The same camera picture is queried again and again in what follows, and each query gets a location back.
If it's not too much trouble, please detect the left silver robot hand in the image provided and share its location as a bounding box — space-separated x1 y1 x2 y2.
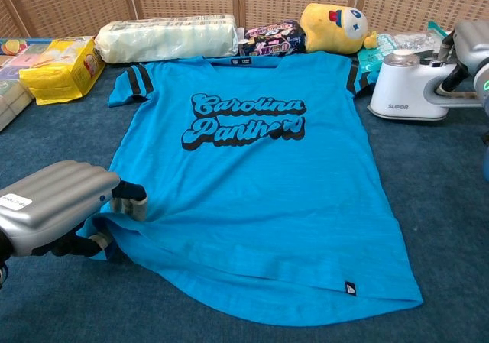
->
0 159 148 258

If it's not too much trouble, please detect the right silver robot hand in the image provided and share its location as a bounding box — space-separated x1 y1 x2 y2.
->
437 19 489 94

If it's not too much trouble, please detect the white handheld garment steamer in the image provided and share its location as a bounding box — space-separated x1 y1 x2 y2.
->
367 49 482 121

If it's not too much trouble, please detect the blue Carolina Panthers t-shirt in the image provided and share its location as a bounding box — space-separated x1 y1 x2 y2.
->
78 50 425 327

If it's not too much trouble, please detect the clear bag with teal edge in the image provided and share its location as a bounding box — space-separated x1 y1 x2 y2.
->
389 21 459 60

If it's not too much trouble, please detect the dark teal table mat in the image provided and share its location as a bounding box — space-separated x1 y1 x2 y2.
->
0 52 489 343

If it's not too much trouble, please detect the small light green packet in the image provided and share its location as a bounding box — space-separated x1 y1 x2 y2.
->
358 33 400 73

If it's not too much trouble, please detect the pastel tissue box pack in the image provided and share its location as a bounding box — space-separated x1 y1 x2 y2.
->
0 44 50 132

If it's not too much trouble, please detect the yellow snack bag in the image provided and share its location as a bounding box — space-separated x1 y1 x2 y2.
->
18 36 106 106

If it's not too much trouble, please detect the yellow plush toy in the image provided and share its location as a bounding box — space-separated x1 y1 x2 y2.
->
300 2 379 56

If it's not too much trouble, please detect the blue box with fruit print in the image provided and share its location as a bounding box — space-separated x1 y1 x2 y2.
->
0 37 54 57

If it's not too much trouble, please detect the large white tissue pack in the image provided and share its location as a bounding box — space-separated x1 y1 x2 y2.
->
94 13 240 64

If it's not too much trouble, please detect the dark purple pad pack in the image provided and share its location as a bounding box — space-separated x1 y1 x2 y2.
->
239 18 306 58

